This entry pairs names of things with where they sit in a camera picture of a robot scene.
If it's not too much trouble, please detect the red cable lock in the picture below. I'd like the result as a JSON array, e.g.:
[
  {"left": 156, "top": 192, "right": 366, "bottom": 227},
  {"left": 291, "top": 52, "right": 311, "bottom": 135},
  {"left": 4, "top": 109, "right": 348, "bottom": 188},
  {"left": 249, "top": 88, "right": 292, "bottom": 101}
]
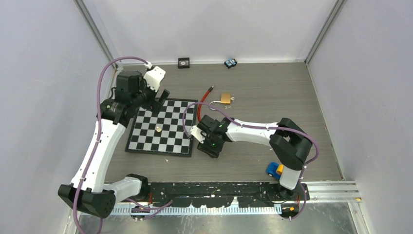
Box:
[{"left": 197, "top": 84, "right": 216, "bottom": 123}]

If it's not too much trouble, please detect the brass padlock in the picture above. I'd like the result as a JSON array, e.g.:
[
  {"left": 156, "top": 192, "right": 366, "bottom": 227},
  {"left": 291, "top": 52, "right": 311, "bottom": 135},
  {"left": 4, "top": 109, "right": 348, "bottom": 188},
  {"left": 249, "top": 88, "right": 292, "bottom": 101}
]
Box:
[{"left": 209, "top": 93, "right": 233, "bottom": 106}]

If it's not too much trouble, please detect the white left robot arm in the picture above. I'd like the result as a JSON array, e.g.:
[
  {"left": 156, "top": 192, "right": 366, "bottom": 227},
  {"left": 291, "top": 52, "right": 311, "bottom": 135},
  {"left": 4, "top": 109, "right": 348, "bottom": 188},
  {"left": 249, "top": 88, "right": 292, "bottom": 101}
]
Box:
[{"left": 58, "top": 66, "right": 169, "bottom": 218}]

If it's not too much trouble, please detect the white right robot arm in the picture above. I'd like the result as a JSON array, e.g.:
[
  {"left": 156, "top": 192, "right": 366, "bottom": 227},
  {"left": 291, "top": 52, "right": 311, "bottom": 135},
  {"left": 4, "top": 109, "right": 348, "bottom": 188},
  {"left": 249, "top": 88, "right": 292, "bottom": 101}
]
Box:
[{"left": 189, "top": 115, "right": 313, "bottom": 200}]

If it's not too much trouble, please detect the black white chessboard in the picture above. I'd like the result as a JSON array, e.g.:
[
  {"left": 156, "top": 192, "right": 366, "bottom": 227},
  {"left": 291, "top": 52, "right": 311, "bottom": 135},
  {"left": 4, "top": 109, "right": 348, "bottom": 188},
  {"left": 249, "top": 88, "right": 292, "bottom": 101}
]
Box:
[{"left": 125, "top": 98, "right": 197, "bottom": 157}]

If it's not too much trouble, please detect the small black square box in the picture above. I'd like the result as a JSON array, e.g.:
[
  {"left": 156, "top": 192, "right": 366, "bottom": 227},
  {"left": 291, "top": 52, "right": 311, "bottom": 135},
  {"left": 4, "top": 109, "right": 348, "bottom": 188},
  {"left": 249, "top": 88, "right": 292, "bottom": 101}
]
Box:
[{"left": 177, "top": 58, "right": 190, "bottom": 69}]

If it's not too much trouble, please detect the blue yellow toy car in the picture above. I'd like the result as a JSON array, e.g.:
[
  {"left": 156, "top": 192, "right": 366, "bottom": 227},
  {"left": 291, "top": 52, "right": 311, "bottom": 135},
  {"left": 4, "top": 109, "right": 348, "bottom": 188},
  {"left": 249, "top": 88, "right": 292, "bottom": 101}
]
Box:
[{"left": 266, "top": 162, "right": 283, "bottom": 180}]

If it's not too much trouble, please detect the blue owl eraser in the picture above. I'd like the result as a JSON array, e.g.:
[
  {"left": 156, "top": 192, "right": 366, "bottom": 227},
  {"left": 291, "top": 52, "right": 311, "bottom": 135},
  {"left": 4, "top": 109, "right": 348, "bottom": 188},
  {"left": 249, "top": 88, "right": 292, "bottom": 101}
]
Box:
[{"left": 224, "top": 58, "right": 238, "bottom": 69}]

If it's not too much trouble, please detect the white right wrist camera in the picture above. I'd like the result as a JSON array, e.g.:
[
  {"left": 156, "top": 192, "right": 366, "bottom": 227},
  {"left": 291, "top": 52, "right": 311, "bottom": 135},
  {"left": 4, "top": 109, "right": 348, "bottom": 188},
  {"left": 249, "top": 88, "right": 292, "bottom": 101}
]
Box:
[{"left": 189, "top": 125, "right": 207, "bottom": 144}]

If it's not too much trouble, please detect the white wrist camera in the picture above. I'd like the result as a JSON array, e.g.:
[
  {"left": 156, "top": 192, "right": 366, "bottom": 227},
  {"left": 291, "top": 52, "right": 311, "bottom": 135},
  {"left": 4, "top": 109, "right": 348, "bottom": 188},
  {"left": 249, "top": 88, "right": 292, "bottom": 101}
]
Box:
[
  {"left": 144, "top": 66, "right": 166, "bottom": 92},
  {"left": 189, "top": 125, "right": 207, "bottom": 144}
]

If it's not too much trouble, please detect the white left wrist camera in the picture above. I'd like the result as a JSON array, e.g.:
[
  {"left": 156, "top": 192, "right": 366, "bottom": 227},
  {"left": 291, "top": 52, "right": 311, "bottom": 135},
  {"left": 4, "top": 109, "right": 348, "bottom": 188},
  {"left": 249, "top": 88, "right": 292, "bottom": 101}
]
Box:
[{"left": 144, "top": 66, "right": 166, "bottom": 92}]

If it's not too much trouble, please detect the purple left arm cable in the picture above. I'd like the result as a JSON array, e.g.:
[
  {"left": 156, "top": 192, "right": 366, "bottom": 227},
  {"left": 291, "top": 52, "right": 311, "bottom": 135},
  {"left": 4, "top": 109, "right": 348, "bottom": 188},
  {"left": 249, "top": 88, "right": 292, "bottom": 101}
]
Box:
[{"left": 72, "top": 57, "right": 173, "bottom": 234}]

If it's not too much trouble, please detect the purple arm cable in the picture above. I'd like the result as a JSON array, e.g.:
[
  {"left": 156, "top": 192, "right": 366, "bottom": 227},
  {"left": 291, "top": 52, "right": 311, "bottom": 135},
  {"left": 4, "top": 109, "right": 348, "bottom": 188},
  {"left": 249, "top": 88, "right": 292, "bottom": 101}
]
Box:
[
  {"left": 72, "top": 57, "right": 173, "bottom": 234},
  {"left": 182, "top": 102, "right": 320, "bottom": 221}
]

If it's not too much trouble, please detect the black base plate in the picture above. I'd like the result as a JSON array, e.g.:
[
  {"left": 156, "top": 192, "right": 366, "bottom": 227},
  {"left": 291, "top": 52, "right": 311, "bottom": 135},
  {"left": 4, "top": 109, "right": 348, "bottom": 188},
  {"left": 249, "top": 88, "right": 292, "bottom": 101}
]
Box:
[{"left": 132, "top": 182, "right": 309, "bottom": 208}]

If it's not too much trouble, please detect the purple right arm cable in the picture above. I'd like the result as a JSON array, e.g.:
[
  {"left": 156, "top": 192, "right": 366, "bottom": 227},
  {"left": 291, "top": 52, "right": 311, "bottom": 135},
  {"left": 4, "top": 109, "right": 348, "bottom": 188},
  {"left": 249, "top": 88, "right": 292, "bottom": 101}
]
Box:
[{"left": 182, "top": 102, "right": 320, "bottom": 221}]

